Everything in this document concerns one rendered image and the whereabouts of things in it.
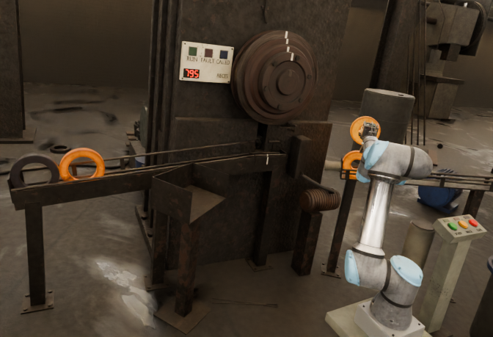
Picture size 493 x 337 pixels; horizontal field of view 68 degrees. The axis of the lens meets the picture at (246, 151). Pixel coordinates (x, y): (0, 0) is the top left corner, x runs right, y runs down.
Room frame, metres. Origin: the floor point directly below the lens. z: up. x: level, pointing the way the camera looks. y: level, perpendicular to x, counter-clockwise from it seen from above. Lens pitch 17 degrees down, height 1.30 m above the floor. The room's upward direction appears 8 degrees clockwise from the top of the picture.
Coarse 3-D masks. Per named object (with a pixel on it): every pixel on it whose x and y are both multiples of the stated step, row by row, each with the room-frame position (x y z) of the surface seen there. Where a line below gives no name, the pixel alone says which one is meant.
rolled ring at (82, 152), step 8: (72, 152) 1.46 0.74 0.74; (80, 152) 1.47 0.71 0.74; (88, 152) 1.49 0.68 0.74; (96, 152) 1.52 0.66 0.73; (64, 160) 1.44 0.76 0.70; (72, 160) 1.46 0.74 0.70; (96, 160) 1.50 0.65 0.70; (64, 168) 1.44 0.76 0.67; (104, 168) 1.52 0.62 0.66; (64, 176) 1.44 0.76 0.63; (72, 176) 1.48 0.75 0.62; (96, 176) 1.50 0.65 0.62
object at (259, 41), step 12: (264, 36) 1.82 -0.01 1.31; (276, 36) 1.85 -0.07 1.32; (288, 36) 1.88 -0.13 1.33; (300, 36) 1.91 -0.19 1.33; (252, 48) 1.79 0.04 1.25; (240, 60) 1.80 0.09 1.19; (240, 72) 1.77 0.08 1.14; (240, 84) 1.78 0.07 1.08; (240, 96) 1.78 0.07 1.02; (312, 96) 1.97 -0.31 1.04; (264, 120) 1.85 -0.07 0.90; (276, 120) 1.88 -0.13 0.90; (288, 120) 1.92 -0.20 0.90
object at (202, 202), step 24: (192, 168) 1.58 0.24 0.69; (168, 192) 1.31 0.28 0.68; (192, 192) 1.26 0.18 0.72; (216, 192) 1.51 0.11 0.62; (192, 216) 1.32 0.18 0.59; (192, 240) 1.41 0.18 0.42; (192, 264) 1.43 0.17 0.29; (192, 288) 1.44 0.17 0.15; (168, 312) 1.42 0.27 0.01; (192, 312) 1.44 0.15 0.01
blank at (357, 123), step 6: (354, 120) 1.95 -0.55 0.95; (360, 120) 1.93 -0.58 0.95; (366, 120) 1.92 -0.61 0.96; (372, 120) 1.92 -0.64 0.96; (354, 126) 1.93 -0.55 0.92; (360, 126) 1.92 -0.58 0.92; (354, 132) 1.92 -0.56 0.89; (378, 132) 1.91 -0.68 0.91; (354, 138) 1.92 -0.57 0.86; (360, 144) 1.92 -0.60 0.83
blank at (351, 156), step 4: (352, 152) 1.95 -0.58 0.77; (356, 152) 1.94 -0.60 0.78; (344, 156) 1.97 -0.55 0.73; (348, 156) 1.95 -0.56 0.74; (352, 156) 1.94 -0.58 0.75; (356, 156) 1.94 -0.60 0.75; (360, 156) 1.94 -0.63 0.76; (344, 160) 1.95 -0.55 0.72; (348, 160) 1.94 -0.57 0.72; (352, 160) 1.94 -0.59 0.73; (344, 164) 1.95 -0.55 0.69; (348, 164) 1.94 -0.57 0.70; (344, 168) 1.95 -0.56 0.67; (348, 168) 1.94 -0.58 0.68; (352, 168) 1.95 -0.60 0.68; (352, 172) 1.94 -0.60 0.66; (356, 172) 1.94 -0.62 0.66; (352, 176) 1.94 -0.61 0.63
